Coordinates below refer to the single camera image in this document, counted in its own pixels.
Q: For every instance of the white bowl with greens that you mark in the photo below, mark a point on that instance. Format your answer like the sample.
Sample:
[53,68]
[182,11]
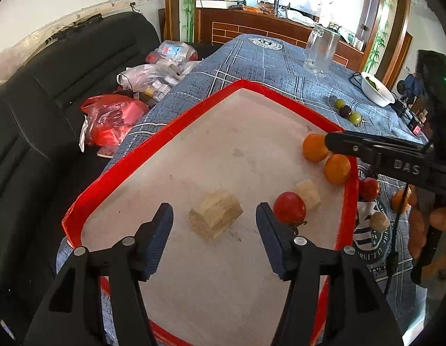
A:
[376,91]

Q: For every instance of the black device on table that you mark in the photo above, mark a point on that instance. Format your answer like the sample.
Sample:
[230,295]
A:
[399,106]

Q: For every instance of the orange tangerine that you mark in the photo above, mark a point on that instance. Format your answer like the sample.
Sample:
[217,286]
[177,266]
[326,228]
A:
[337,169]
[401,198]
[314,148]

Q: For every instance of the beige sponge cake piece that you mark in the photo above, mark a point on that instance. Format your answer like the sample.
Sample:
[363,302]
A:
[308,192]
[215,214]

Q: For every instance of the large red tomato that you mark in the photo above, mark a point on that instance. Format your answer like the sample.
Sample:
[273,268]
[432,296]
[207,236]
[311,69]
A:
[289,208]

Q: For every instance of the dark purple grape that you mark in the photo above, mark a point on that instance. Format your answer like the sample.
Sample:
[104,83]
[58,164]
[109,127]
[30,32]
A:
[345,111]

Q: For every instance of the clear glass pitcher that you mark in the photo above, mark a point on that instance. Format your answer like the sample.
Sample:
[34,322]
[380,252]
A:
[320,49]

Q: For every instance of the wooden cabinet counter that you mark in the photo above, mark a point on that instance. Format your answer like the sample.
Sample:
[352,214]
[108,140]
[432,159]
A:
[218,23]

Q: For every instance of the small beige cake piece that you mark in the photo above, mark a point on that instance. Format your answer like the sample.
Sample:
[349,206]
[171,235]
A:
[379,222]

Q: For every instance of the red rimmed white tray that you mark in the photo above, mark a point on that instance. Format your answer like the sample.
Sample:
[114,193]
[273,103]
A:
[245,139]

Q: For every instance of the clear plastic bag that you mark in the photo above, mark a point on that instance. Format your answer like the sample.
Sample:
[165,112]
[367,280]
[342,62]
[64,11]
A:
[152,80]

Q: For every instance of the red black small box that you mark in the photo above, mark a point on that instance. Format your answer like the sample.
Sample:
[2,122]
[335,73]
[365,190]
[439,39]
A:
[416,124]

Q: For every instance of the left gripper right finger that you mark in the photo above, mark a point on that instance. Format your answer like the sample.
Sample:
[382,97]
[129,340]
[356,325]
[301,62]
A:
[335,284]

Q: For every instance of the clear bag with packets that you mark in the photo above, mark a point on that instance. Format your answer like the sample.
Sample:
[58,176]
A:
[178,52]

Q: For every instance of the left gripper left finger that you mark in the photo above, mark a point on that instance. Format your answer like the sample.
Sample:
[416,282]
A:
[71,311]

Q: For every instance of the red plastic bag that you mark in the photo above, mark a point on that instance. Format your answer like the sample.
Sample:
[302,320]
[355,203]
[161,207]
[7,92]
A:
[109,118]

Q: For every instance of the right human hand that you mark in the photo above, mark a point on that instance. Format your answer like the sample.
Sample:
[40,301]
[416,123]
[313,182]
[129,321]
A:
[430,264]

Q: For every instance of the blue plaid tablecloth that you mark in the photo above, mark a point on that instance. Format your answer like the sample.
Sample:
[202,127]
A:
[277,65]

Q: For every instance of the small red tomato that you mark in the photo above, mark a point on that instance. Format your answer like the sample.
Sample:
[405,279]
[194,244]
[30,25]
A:
[368,189]

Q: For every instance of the green grape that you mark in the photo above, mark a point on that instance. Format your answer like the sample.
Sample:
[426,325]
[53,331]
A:
[355,118]
[339,103]

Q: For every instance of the black leather sofa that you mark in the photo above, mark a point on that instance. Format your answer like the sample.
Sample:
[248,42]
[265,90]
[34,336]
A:
[42,169]

